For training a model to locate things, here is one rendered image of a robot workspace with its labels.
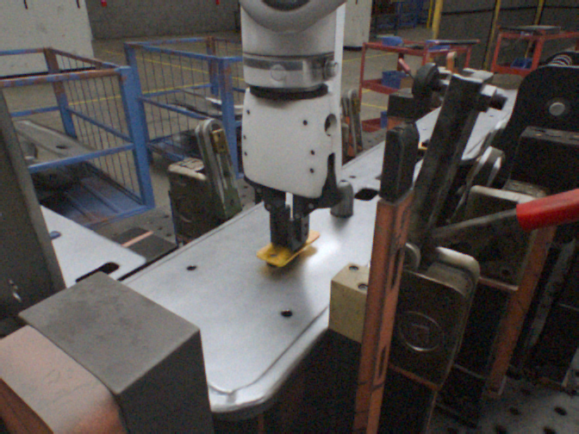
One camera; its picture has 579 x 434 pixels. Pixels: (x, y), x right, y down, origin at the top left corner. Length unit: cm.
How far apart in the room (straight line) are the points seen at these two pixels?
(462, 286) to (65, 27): 843
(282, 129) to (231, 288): 17
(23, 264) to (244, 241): 30
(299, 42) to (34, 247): 25
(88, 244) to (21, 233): 32
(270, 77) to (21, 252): 23
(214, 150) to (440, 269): 33
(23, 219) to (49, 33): 833
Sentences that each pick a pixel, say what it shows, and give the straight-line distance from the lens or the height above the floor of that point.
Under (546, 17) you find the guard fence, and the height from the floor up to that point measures 89.
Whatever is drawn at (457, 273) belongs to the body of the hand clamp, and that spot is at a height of 105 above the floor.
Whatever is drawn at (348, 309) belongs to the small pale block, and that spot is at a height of 104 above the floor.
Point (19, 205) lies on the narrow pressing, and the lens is 23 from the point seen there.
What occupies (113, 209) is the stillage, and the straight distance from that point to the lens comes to 263.
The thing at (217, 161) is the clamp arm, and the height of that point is 107.
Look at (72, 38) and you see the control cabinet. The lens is 867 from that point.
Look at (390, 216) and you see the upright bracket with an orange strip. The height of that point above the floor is 115.
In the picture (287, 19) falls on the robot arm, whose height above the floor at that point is 125.
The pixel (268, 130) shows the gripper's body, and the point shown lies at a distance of 41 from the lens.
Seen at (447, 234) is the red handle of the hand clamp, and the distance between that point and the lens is 38.
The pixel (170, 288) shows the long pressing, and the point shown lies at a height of 100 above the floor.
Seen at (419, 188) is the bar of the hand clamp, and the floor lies 113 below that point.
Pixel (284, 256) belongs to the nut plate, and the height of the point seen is 101.
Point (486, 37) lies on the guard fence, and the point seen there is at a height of 71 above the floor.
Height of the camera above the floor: 127
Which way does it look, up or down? 29 degrees down
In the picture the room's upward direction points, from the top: straight up
